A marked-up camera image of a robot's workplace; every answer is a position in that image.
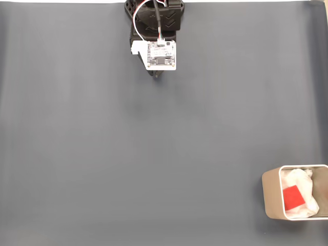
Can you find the red cube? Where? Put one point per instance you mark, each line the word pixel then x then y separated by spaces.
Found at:
pixel 293 198

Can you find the beige rounded box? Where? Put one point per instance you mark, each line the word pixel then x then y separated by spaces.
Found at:
pixel 271 194

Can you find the dark grey mat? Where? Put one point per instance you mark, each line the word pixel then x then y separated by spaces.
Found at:
pixel 128 153

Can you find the white crumpled cloth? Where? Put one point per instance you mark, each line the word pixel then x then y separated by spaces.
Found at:
pixel 307 189

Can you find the white camera board mount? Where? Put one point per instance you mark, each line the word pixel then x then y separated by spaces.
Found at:
pixel 161 55

